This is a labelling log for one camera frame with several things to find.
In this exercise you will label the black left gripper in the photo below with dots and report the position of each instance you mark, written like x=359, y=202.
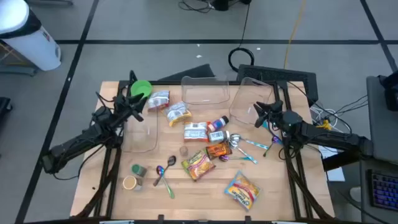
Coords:
x=122, y=107

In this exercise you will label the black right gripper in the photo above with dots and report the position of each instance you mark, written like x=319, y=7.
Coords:
x=275, y=113

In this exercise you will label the red white ramen packet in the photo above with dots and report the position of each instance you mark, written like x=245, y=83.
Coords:
x=158, y=101

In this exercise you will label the yellow ramen packet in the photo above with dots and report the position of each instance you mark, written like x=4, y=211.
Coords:
x=177, y=114

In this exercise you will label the green lid spice jar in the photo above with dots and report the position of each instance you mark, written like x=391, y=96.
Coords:
x=136, y=169

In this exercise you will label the black metal spoon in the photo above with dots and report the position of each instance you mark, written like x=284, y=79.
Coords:
x=171, y=160

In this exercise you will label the orange ramen packet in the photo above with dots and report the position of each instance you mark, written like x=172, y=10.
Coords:
x=196, y=132

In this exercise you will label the gold lid seasoning jar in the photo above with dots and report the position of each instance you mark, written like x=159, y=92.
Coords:
x=130, y=182

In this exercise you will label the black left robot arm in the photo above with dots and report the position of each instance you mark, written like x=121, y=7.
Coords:
x=81, y=138

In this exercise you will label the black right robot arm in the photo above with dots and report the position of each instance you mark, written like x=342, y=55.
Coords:
x=326, y=133

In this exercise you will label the silver foil wrapped item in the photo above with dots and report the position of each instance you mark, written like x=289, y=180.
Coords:
x=233, y=144

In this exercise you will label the clear plastic bin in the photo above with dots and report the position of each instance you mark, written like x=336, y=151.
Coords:
x=205, y=93
x=140, y=137
x=245, y=105

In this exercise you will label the green plastic bowl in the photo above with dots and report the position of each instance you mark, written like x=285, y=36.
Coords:
x=141, y=87

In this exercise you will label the blue label spice jar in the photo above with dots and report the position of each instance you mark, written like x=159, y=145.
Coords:
x=217, y=124

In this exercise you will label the silver label spice jar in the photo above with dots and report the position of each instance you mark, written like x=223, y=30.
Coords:
x=218, y=136

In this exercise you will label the dark orange snack packet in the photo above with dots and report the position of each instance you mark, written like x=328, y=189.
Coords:
x=218, y=150

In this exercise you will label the small clear glass jar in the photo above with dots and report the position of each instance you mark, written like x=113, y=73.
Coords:
x=183, y=151

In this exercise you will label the black flat panel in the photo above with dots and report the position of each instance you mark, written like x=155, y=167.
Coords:
x=196, y=73

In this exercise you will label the blue beef ramen packet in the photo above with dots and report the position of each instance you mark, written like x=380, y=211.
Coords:
x=243, y=190

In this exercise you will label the lime chili shrimp ramen packet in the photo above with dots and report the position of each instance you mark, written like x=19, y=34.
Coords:
x=198, y=165

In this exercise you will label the white paper sheet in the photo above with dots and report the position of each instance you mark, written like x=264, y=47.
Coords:
x=335, y=174

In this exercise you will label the black equipment base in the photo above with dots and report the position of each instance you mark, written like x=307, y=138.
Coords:
x=224, y=3

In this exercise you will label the white trash bin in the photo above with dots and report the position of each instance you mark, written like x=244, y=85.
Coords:
x=34, y=46

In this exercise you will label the grey metal stand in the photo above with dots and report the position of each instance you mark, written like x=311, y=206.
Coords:
x=18, y=71

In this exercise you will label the black desk device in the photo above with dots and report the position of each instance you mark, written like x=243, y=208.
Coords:
x=391, y=93

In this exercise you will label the black floor object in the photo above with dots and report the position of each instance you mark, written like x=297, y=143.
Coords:
x=4, y=107

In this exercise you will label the backlit keyboard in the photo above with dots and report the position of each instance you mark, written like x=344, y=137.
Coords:
x=384, y=189

